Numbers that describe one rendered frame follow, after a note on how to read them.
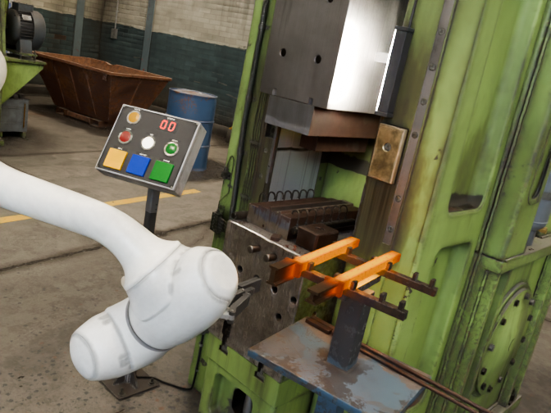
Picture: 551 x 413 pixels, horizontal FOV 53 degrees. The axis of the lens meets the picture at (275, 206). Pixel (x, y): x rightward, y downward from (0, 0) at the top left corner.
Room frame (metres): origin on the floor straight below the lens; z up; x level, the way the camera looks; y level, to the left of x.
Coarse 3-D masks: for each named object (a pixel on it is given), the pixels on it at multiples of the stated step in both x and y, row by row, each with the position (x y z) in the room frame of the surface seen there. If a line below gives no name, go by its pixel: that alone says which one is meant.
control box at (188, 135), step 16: (128, 112) 2.11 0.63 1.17; (144, 112) 2.10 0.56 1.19; (112, 128) 2.09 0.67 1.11; (128, 128) 2.08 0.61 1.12; (144, 128) 2.07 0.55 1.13; (160, 128) 2.05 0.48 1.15; (176, 128) 2.04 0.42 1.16; (192, 128) 2.04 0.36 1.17; (112, 144) 2.05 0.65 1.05; (128, 144) 2.04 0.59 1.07; (160, 144) 2.02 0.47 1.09; (176, 144) 2.01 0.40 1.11; (192, 144) 2.01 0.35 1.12; (128, 160) 2.00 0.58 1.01; (160, 160) 1.98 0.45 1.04; (176, 160) 1.97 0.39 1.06; (192, 160) 2.02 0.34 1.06; (112, 176) 2.04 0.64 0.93; (128, 176) 1.97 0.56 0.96; (144, 176) 1.96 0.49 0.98; (176, 176) 1.94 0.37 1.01; (176, 192) 1.94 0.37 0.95
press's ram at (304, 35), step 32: (288, 0) 1.86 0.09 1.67; (320, 0) 1.78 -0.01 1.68; (352, 0) 1.71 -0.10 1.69; (384, 0) 1.83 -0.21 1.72; (288, 32) 1.85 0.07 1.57; (320, 32) 1.76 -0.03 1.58; (352, 32) 1.74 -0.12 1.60; (384, 32) 1.86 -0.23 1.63; (288, 64) 1.83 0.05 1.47; (320, 64) 1.74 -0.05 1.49; (352, 64) 1.76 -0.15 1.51; (384, 64) 1.89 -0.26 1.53; (288, 96) 1.81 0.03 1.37; (320, 96) 1.73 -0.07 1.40; (352, 96) 1.79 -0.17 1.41
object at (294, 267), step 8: (344, 240) 1.47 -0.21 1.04; (352, 240) 1.49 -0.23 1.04; (320, 248) 1.36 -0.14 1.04; (328, 248) 1.38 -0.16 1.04; (336, 248) 1.39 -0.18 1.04; (344, 248) 1.43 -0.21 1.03; (304, 256) 1.28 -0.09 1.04; (312, 256) 1.29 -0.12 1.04; (320, 256) 1.30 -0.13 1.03; (328, 256) 1.35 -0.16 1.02; (272, 264) 1.16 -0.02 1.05; (280, 264) 1.17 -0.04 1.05; (288, 264) 1.18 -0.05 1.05; (296, 264) 1.21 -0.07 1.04; (304, 264) 1.24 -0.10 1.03; (272, 272) 1.14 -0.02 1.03; (280, 272) 1.16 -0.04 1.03; (288, 272) 1.19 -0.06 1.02; (296, 272) 1.20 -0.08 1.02; (272, 280) 1.14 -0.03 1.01; (280, 280) 1.16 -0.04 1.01; (288, 280) 1.18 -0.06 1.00
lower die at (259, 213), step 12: (252, 204) 1.86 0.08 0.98; (264, 204) 1.85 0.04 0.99; (276, 204) 1.89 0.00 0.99; (288, 204) 1.92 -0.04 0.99; (300, 204) 1.91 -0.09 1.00; (348, 204) 2.06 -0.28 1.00; (252, 216) 1.85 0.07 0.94; (264, 216) 1.81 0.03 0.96; (276, 216) 1.78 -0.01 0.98; (288, 216) 1.75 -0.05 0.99; (300, 216) 1.78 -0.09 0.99; (312, 216) 1.82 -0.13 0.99; (336, 216) 1.93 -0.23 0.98; (348, 216) 1.99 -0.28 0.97; (264, 228) 1.81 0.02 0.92; (276, 228) 1.77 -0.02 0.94; (288, 228) 1.74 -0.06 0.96; (348, 228) 2.00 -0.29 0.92
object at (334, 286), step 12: (396, 252) 1.46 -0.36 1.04; (372, 264) 1.32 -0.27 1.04; (384, 264) 1.36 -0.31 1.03; (336, 276) 1.19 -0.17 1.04; (348, 276) 1.20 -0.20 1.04; (360, 276) 1.24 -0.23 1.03; (312, 288) 1.08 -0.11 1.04; (324, 288) 1.09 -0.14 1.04; (336, 288) 1.14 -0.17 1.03; (312, 300) 1.07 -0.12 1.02; (324, 300) 1.09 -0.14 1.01
